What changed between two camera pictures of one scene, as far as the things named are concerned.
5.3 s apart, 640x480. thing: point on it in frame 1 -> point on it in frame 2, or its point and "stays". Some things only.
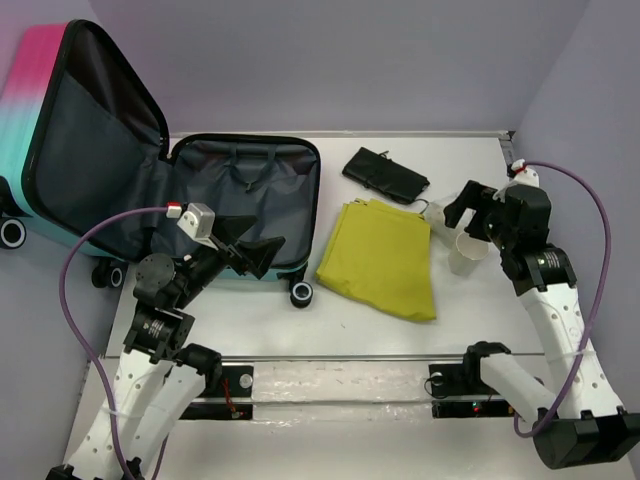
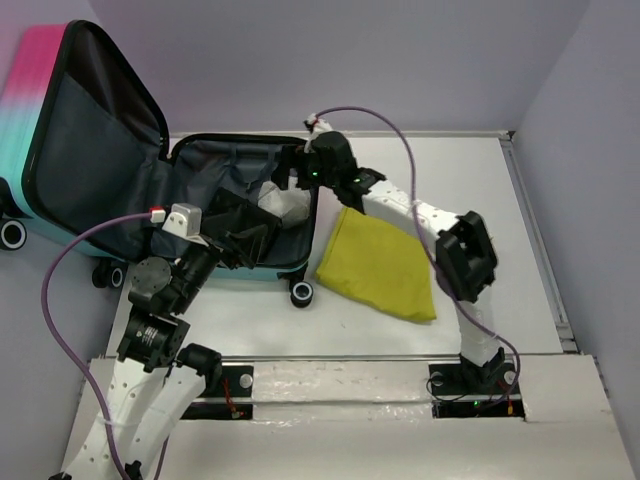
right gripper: [480, 215] -> [293, 166]
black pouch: [379, 171] -> [247, 225]
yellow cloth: [379, 256] stays
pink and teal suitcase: [78, 139] stays
